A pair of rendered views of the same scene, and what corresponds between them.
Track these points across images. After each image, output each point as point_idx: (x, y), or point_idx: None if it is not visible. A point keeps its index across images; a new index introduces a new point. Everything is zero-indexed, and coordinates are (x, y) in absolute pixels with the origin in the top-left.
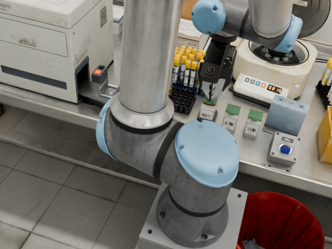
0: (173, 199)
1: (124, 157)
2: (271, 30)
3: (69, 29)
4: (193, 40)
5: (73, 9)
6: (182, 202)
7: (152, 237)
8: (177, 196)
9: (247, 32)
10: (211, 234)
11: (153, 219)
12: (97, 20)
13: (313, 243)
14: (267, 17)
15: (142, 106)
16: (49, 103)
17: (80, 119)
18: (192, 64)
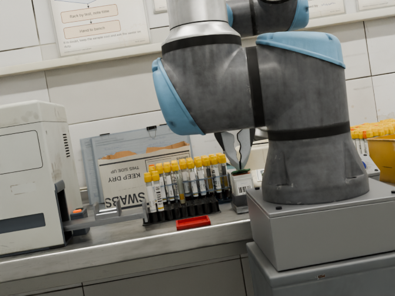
0: (289, 131)
1: (206, 94)
2: None
3: (42, 122)
4: (182, 152)
5: (41, 101)
6: (304, 117)
7: (288, 209)
8: (293, 117)
9: (260, 15)
10: (358, 172)
11: (272, 204)
12: (62, 144)
13: None
14: None
15: (208, 10)
16: (22, 256)
17: (77, 256)
18: (196, 161)
